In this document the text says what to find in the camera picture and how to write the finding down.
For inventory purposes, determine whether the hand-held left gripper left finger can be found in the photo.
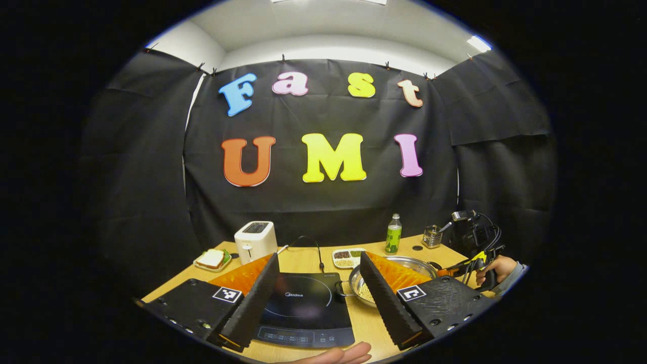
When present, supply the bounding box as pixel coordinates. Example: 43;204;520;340
134;253;281;353

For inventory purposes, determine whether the white toaster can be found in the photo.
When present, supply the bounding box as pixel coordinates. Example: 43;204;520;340
234;221;278;265

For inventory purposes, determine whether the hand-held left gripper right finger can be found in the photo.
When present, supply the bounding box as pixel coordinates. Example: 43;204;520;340
359;251;498;351

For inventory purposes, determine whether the green label drink bottle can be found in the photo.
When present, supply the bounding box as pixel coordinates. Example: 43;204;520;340
385;213;403;254

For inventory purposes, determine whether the stainless steel pot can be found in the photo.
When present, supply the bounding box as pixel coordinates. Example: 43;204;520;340
335;255;445;308

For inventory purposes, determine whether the sandwich with lettuce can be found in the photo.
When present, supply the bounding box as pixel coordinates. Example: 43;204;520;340
196;249;225;269

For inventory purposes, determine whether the metal wire utensil holder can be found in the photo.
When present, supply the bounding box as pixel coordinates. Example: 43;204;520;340
423;225;443;249

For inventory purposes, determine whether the white divided snack tray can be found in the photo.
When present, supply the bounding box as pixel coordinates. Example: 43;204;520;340
332;248;367;269

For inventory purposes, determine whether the black power cable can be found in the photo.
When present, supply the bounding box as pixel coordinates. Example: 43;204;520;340
277;235;325;274

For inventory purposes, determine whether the black induction cooktop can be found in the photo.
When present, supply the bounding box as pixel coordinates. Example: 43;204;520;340
253;272;355;349

